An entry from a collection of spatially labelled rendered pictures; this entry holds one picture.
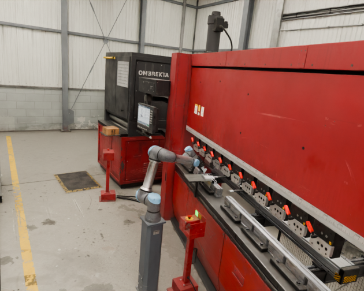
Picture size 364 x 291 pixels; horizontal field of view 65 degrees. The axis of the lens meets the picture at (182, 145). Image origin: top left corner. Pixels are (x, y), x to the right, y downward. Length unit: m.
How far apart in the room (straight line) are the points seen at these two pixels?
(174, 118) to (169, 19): 7.11
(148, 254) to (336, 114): 1.91
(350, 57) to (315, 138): 0.46
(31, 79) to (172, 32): 4.78
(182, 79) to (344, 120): 2.40
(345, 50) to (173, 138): 2.54
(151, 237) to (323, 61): 1.90
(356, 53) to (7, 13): 8.44
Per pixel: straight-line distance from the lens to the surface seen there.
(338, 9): 7.38
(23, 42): 9.12
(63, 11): 9.13
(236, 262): 2.48
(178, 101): 3.69
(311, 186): 1.83
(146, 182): 2.60
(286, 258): 2.17
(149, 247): 2.69
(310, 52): 1.88
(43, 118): 9.33
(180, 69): 3.66
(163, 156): 2.48
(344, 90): 1.69
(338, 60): 1.72
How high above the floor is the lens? 2.08
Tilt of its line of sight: 15 degrees down
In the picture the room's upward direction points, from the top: 5 degrees clockwise
